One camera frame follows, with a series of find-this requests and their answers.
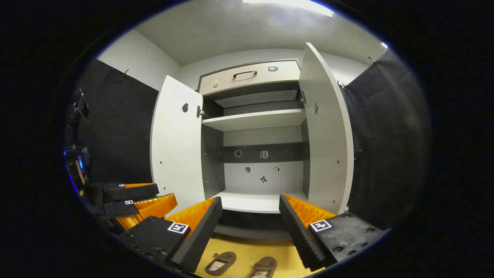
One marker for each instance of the brown fuzzy shoe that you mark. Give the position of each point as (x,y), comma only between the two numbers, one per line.
(266,266)
(222,262)

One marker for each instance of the beige cabinet drawer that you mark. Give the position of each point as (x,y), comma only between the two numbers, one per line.
(247,83)

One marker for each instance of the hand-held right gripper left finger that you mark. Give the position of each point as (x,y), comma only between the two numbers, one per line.
(198,231)

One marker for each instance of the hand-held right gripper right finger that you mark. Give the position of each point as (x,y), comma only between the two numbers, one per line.
(299,231)

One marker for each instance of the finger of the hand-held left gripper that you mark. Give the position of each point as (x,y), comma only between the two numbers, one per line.
(150,210)
(131,191)

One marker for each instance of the white shoe cabinet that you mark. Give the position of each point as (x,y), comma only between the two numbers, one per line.
(254,119)

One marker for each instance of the white shoe cabinet door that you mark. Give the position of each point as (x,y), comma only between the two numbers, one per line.
(175,154)
(328,146)

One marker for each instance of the black backdrop cloth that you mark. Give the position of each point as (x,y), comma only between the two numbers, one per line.
(119,127)
(386,135)

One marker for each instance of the dark equipment stand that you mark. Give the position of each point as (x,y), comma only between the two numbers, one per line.
(82,108)

